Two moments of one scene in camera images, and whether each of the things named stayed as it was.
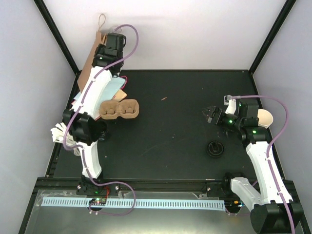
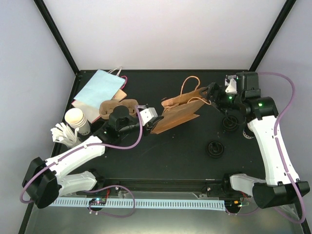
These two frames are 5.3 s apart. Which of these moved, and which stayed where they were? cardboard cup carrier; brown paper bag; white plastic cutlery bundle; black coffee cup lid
Moved: brown paper bag
Stayed: cardboard cup carrier; black coffee cup lid; white plastic cutlery bundle
